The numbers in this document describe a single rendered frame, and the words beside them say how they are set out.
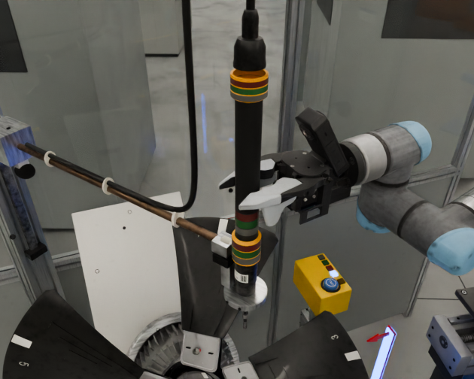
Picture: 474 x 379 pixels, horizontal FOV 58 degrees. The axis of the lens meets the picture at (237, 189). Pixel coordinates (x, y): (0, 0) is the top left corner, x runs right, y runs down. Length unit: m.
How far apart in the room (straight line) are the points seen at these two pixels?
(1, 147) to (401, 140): 0.77
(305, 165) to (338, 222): 1.22
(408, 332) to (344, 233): 0.92
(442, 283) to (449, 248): 2.28
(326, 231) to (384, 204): 1.08
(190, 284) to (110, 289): 0.25
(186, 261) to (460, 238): 0.51
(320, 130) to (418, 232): 0.25
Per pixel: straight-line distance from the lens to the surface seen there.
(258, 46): 0.47
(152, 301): 1.07
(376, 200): 0.76
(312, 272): 1.28
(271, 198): 0.55
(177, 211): 0.69
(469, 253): 0.70
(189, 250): 0.89
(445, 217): 0.72
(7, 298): 1.62
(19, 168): 1.04
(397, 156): 0.70
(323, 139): 0.58
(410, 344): 2.59
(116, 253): 1.06
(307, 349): 0.97
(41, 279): 1.36
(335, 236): 1.87
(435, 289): 2.92
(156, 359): 0.98
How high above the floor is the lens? 1.97
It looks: 35 degrees down
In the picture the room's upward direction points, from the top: straight up
